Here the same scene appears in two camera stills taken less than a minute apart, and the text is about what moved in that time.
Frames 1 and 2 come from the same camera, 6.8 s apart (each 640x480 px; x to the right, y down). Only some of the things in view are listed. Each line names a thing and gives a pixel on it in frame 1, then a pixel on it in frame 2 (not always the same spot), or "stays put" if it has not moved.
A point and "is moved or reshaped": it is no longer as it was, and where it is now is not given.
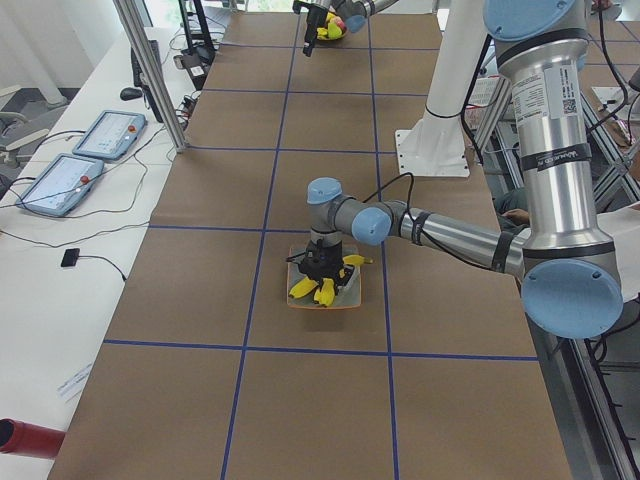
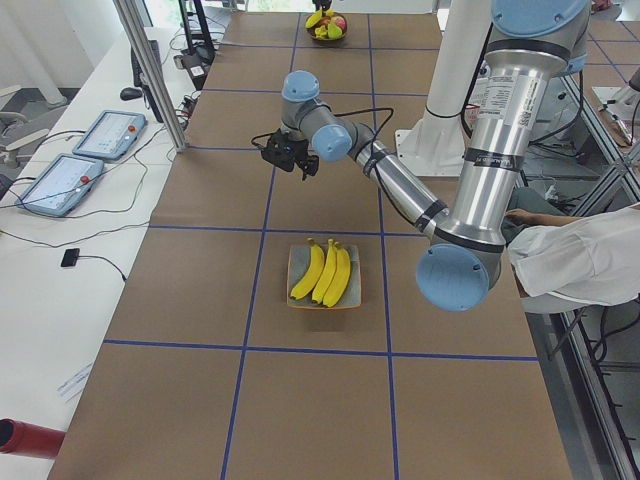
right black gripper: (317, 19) -> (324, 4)
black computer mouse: (130, 93) stays put
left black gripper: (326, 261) -> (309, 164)
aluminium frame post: (154, 75) stays put
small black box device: (70, 257) stays put
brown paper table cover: (208, 373) stays put
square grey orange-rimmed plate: (347, 295) stays put
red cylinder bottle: (29, 440) stays put
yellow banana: (355, 259) is moved or reshaped
